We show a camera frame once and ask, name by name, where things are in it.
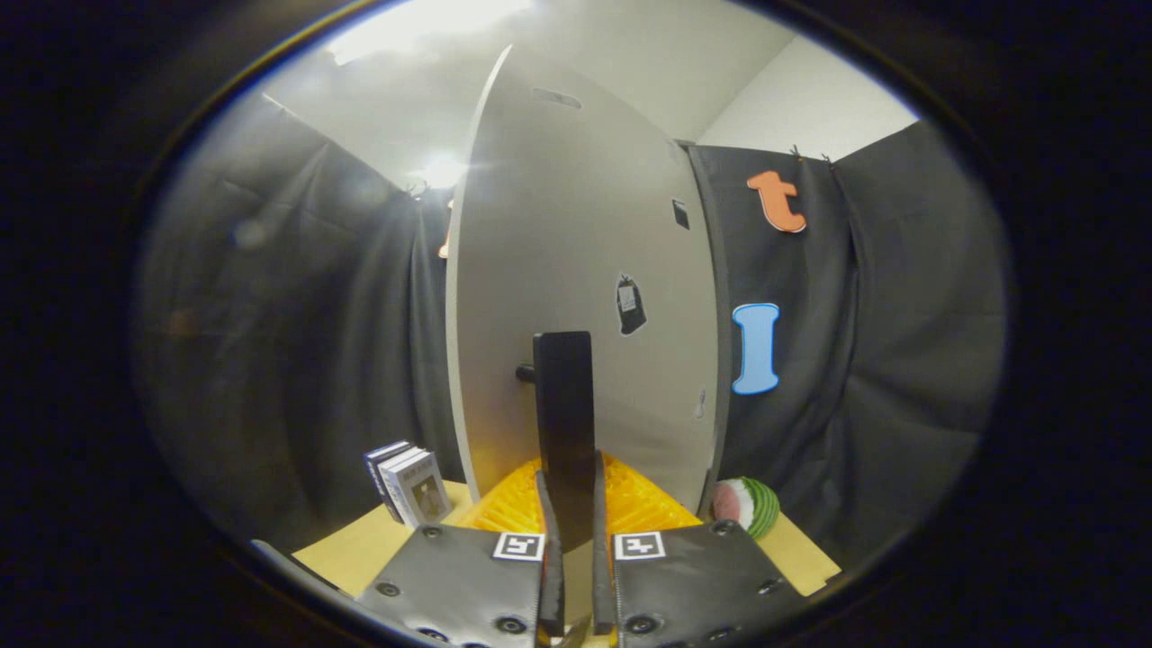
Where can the white shoe cabinet door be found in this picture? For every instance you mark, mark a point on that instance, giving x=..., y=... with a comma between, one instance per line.
x=576, y=225

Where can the black backdrop cloth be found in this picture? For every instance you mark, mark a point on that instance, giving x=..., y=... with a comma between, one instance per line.
x=900, y=315

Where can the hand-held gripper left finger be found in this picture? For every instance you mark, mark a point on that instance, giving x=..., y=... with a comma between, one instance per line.
x=550, y=576

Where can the grey shoe cabinet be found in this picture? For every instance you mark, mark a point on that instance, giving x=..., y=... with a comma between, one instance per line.
x=715, y=315

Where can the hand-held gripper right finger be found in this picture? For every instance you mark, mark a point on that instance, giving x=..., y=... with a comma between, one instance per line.
x=601, y=558

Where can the grey portrait cover book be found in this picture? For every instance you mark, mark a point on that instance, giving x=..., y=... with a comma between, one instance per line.
x=423, y=486

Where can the dark blue book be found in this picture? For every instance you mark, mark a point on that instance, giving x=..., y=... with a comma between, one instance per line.
x=378, y=468

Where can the watermelon slice toy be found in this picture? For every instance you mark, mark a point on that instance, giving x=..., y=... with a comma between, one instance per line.
x=751, y=506

